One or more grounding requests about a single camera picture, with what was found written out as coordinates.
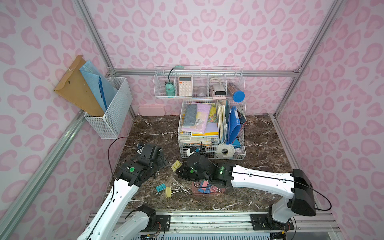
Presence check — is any yellow binder clip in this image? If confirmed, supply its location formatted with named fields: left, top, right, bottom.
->
left=171, top=160, right=182, bottom=172
left=165, top=187, right=172, bottom=198

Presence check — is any pink storage box tray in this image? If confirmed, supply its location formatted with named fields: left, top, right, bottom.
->
left=192, top=181, right=225, bottom=196

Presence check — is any teal binder clip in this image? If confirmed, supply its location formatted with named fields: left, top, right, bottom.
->
left=156, top=184, right=166, bottom=193

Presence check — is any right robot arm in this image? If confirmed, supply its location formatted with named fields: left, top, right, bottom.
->
left=176, top=147, right=317, bottom=224

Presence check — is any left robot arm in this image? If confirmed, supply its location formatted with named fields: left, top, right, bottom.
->
left=78, top=144, right=168, bottom=240

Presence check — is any white tape roll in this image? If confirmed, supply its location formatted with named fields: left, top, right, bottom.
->
left=216, top=144, right=235, bottom=159

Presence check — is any clear jar of pins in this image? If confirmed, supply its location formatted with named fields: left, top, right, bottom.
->
left=234, top=148, right=246, bottom=160

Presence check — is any pink pencil case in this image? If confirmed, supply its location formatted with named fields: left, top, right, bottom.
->
left=138, top=105, right=166, bottom=116

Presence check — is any blue file folder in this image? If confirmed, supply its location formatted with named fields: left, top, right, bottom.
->
left=226, top=106, right=242, bottom=144

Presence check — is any grey pencil pouch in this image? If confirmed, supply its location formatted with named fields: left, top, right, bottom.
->
left=183, top=104, right=198, bottom=127

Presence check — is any pink purple notebook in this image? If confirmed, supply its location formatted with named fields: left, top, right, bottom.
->
left=181, top=103, right=212, bottom=134

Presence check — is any green desk lamp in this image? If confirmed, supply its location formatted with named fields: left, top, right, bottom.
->
left=165, top=65, right=184, bottom=97

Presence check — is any clear small jar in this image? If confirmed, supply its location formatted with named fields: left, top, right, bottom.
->
left=197, top=87, right=208, bottom=98

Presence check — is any pink white timer device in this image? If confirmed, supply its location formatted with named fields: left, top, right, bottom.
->
left=209, top=77, right=227, bottom=100

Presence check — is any blue pen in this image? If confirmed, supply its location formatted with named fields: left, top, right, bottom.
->
left=98, top=77, right=108, bottom=111

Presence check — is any light blue folder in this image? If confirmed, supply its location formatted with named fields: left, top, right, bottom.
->
left=80, top=61, right=118, bottom=113

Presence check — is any tube with blue cap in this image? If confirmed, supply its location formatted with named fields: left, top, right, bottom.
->
left=227, top=83, right=245, bottom=103

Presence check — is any pink white calculator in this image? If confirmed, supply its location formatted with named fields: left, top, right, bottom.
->
left=178, top=76, right=193, bottom=97

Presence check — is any brown paper envelope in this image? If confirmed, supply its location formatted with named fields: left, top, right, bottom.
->
left=54, top=55, right=104, bottom=117

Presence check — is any white wire desk organizer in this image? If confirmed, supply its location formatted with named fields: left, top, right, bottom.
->
left=178, top=99, right=247, bottom=160

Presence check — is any white mesh wall basket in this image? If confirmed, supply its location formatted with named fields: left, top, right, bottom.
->
left=84, top=77, right=133, bottom=140

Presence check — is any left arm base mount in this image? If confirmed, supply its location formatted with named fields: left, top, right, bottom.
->
left=125, top=205, right=171, bottom=232

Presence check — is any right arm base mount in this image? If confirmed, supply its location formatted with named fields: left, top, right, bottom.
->
left=250, top=214, right=295, bottom=231

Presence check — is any white wire wall shelf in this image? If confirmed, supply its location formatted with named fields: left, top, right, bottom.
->
left=154, top=66, right=245, bottom=99

